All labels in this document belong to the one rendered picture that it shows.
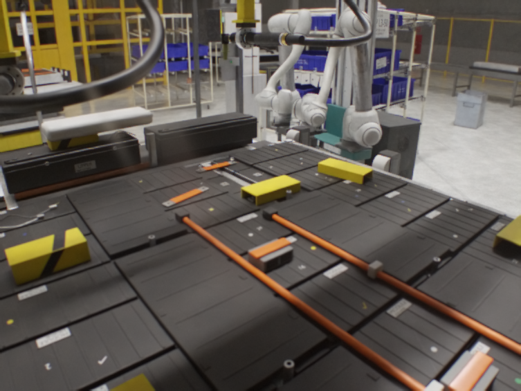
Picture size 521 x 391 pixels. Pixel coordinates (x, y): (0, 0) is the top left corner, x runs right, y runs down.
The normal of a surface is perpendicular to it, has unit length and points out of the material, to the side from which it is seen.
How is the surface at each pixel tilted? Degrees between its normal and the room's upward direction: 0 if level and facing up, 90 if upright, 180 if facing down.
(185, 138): 90
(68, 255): 90
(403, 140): 90
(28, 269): 90
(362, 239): 0
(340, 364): 0
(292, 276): 0
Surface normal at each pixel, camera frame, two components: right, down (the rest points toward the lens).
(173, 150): 0.62, 0.32
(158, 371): 0.00, -0.91
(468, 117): -0.64, 0.31
